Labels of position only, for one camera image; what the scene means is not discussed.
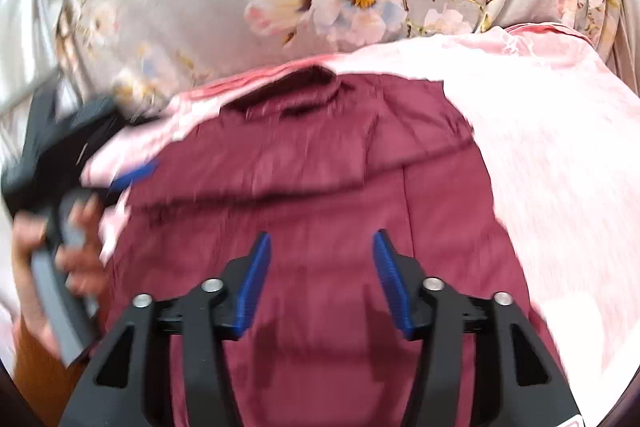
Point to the person's left hand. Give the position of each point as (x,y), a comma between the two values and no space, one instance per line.
(82,277)

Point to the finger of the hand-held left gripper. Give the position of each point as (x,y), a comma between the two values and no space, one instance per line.
(135,174)

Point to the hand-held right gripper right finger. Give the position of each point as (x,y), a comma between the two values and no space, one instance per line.
(392,282)

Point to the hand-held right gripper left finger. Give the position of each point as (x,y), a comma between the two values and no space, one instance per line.
(252,287)

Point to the maroon quilted jacket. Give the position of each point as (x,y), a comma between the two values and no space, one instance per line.
(310,167)

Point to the pink blanket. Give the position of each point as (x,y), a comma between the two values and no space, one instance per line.
(550,157)

